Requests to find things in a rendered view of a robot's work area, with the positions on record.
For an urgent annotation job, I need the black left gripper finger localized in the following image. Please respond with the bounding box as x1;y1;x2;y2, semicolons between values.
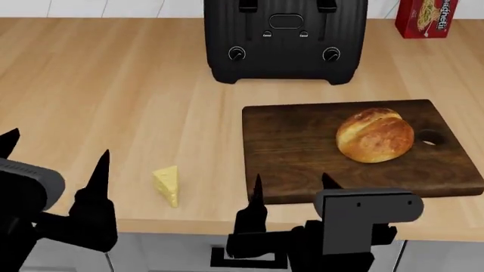
69;149;119;253
0;127;20;160

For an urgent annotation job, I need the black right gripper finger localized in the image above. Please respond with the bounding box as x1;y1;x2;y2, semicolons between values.
322;172;399;251
225;173;274;260

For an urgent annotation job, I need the yellow cheese wedge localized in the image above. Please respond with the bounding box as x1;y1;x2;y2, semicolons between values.
151;165;180;209

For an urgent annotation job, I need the round crusty bread loaf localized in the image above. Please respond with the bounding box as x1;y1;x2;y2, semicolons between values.
335;107;416;165

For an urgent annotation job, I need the grey kitchen cabinet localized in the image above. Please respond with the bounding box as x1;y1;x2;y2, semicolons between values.
28;230;484;272

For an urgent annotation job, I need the dark wooden cutting board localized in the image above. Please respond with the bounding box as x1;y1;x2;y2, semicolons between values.
241;98;484;206

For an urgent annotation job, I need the black four-slot toaster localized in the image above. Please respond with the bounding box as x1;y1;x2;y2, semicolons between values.
203;0;368;86

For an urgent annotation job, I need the red spaghetti box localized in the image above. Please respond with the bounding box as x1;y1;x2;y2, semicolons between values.
395;0;453;40

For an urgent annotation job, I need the black cabinet handle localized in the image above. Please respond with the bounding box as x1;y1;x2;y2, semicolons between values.
209;246;279;268

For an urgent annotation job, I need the grey left gripper camera box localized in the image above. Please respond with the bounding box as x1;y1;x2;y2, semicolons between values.
0;156;66;212

